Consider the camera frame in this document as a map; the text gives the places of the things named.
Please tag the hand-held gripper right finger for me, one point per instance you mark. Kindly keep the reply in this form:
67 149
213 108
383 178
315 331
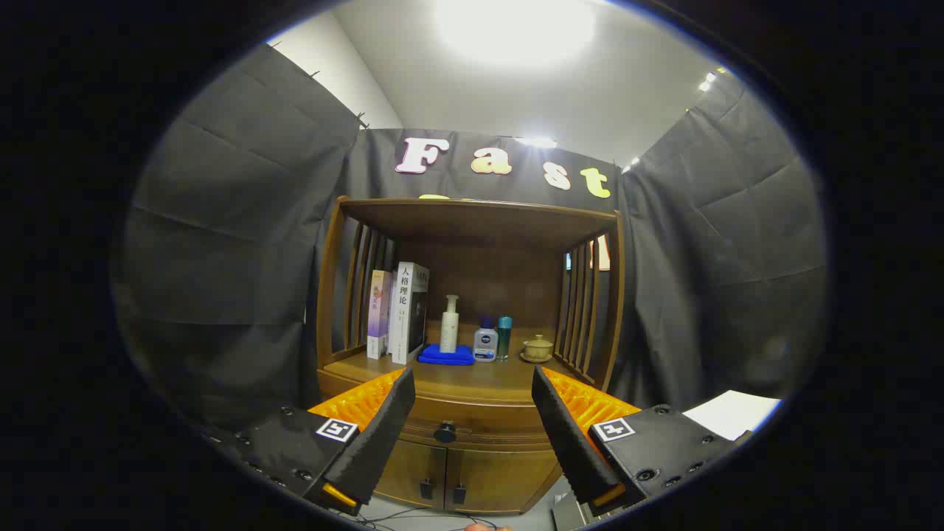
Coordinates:
568 435

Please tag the blue folded cloth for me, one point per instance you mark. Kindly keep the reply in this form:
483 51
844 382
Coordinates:
442 358

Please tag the white book with portrait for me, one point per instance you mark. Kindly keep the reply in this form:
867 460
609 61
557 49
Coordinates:
404 317

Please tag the white board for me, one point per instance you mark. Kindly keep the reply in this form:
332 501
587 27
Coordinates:
734 413

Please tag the black backdrop cloth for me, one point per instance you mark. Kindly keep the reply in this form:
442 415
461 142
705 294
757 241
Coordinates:
243 243

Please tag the wooden cabinet door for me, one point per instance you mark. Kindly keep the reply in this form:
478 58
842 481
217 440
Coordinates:
405 468
501 479

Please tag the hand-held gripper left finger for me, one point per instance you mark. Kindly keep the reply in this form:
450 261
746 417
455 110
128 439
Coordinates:
383 435

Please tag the brown wooden cabinet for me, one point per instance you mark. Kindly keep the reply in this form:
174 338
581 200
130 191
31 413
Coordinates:
479 236

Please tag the yellow lidded teacup with saucer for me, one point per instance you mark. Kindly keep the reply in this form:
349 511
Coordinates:
538 349

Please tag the ceiling strip light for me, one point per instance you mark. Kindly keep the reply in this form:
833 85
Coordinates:
536 141

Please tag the purple book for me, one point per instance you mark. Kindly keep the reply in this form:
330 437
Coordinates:
379 317

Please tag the grey ribbed panel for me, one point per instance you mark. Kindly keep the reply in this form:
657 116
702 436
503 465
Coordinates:
564 516

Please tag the wooden countertop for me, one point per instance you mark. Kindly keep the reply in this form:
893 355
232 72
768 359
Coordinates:
487 376

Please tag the black drawer knob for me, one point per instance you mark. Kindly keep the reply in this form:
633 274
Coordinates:
445 431

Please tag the brown wooden drawer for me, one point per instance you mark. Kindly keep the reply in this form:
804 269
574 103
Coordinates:
487 424

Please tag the white bottle with blue pump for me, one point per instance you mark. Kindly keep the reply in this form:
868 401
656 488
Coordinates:
485 345

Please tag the teal bottle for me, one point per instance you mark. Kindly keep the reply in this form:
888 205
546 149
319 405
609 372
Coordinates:
504 335

